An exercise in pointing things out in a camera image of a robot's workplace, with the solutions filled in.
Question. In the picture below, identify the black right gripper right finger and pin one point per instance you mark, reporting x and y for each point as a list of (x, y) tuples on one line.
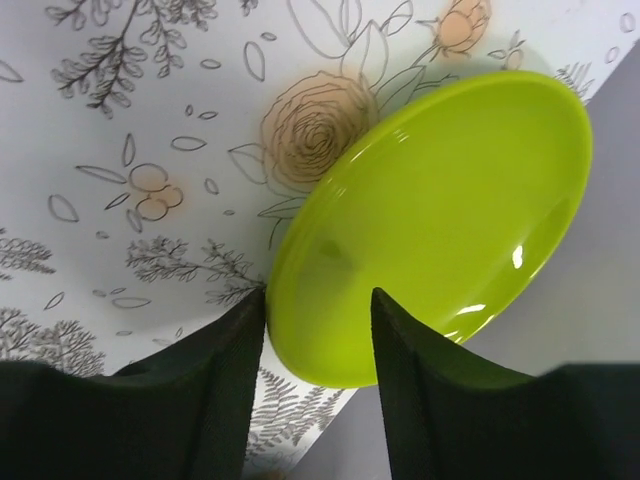
[(451, 414)]

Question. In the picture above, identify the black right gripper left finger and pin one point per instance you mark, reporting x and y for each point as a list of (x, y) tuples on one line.
[(181, 413)]

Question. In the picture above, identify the lime green plate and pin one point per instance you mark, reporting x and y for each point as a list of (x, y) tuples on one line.
[(451, 206)]

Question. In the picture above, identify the floral tablecloth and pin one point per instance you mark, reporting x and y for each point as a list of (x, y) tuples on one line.
[(153, 153)]

